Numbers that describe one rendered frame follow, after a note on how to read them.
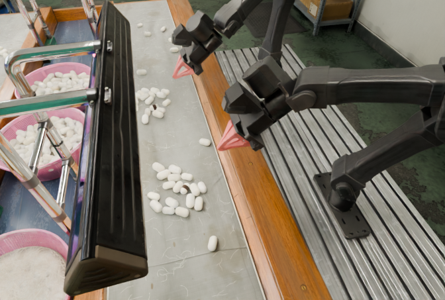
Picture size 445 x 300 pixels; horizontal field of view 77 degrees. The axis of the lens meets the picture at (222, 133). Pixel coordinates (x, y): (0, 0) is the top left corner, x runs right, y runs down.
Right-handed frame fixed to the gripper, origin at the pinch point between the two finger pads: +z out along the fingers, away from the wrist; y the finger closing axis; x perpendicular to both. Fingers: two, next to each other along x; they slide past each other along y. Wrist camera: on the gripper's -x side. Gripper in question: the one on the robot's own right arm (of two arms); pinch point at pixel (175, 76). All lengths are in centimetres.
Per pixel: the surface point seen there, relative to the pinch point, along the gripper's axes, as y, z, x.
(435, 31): -70, -128, 161
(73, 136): 13.5, 30.6, -16.4
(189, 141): 24.3, 5.0, 5.8
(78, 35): -73, 42, -16
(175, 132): 19.2, 7.7, 3.5
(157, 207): 45.5, 12.6, -3.3
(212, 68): -9.4, -8.5, 13.9
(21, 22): -81, 57, -38
